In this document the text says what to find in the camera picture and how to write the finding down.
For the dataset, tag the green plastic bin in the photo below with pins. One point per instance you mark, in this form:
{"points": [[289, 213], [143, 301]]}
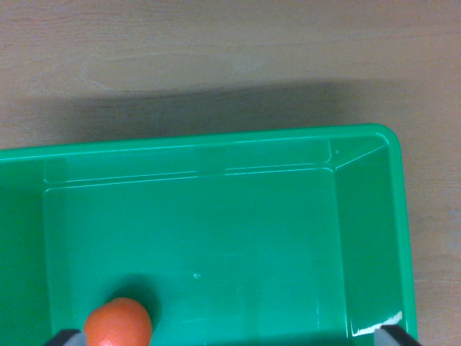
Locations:
{"points": [[230, 230]]}

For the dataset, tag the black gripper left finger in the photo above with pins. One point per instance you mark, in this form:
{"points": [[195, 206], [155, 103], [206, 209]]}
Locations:
{"points": [[68, 339]]}

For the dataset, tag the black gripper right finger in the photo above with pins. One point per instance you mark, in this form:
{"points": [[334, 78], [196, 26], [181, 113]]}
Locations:
{"points": [[392, 337]]}

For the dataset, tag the orange tangerine fruit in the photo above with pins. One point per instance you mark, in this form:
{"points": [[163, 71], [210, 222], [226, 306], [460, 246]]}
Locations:
{"points": [[118, 322]]}

